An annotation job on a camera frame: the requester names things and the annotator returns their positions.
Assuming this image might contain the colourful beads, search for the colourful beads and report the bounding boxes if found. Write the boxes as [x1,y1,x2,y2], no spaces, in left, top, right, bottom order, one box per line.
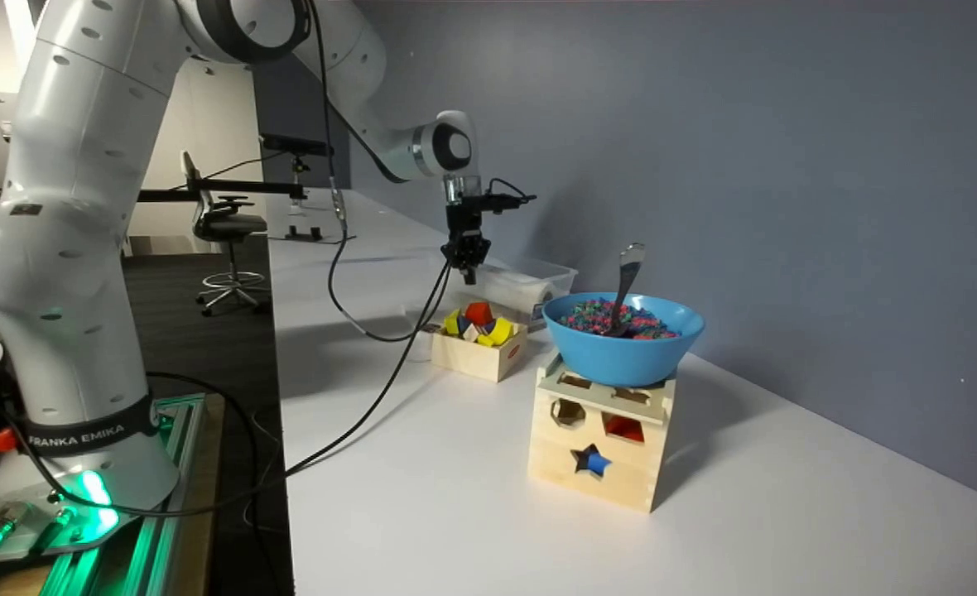
[556,295,682,341]

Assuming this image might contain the wooden shape sorter box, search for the wooden shape sorter box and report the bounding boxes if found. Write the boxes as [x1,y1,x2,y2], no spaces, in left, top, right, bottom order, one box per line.
[526,357,680,517]

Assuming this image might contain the metal spoon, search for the metal spoon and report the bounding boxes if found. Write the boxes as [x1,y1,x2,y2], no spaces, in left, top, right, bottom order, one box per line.
[608,242,650,335]

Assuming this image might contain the yellow wooden block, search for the yellow wooden block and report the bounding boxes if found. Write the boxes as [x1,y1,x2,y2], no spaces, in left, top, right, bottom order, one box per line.
[474,316,515,349]

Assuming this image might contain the blue star block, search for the blue star block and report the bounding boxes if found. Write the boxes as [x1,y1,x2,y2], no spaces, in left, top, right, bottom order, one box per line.
[571,439,612,481]

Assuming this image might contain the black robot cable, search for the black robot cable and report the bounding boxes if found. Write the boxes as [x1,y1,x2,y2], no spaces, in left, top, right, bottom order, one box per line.
[276,0,458,483]

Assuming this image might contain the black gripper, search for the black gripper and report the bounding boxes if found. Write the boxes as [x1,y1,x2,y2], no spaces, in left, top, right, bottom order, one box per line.
[443,195,497,288]

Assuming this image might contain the black horizontal bar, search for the black horizontal bar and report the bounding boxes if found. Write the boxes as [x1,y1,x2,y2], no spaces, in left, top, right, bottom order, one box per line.
[119,179,312,205]

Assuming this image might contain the black office chair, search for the black office chair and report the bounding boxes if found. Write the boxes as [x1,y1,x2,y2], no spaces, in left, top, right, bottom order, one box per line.
[181,152,271,323]

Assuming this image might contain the wooden block tray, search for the wooden block tray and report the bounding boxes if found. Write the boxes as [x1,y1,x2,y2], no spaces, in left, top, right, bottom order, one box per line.
[426,312,534,383]

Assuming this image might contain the red wooden block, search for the red wooden block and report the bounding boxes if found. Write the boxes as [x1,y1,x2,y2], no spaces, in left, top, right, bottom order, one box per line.
[464,298,500,331]

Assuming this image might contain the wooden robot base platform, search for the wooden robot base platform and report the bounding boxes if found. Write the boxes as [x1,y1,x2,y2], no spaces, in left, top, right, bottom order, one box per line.
[0,389,231,596]

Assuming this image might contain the blue plastic bowl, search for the blue plastic bowl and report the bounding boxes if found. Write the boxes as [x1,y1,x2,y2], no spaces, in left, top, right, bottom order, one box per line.
[538,288,709,389]

